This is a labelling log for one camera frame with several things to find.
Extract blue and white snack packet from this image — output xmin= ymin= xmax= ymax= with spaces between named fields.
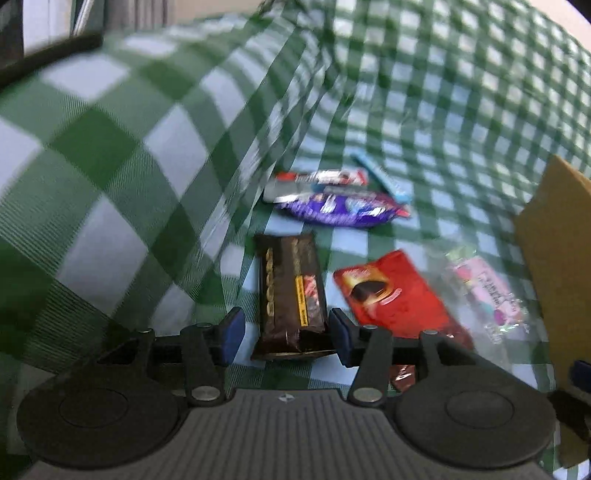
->
xmin=351 ymin=153 xmax=413 ymax=204

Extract grey slatted panel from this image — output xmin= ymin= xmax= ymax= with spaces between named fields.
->
xmin=69 ymin=0 xmax=185 ymax=35

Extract red and white snack bar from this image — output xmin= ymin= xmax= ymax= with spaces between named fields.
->
xmin=276 ymin=169 xmax=370 ymax=186

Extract purple snack packet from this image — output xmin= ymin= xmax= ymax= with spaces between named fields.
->
xmin=277 ymin=191 xmax=411 ymax=228

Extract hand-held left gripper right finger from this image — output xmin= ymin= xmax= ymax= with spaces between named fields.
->
xmin=328 ymin=308 xmax=481 ymax=407

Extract clear pink candy packet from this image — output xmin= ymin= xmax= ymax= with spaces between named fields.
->
xmin=445 ymin=247 xmax=532 ymax=344

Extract dark brown snack bar packet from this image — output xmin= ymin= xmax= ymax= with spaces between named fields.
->
xmin=250 ymin=232 xmax=338 ymax=361

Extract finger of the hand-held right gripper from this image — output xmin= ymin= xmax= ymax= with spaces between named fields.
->
xmin=551 ymin=359 xmax=591 ymax=432

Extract green checked cloth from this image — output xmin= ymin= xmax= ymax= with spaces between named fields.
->
xmin=0 ymin=0 xmax=591 ymax=480

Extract black frame edge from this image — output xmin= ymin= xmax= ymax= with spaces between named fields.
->
xmin=0 ymin=32 xmax=103 ymax=88

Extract cardboard box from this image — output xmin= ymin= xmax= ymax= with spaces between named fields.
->
xmin=512 ymin=154 xmax=591 ymax=469

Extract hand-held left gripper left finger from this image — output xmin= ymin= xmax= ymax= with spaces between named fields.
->
xmin=99 ymin=307 xmax=246 ymax=407

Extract red snack packet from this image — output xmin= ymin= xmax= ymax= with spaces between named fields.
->
xmin=333 ymin=249 xmax=475 ymax=393

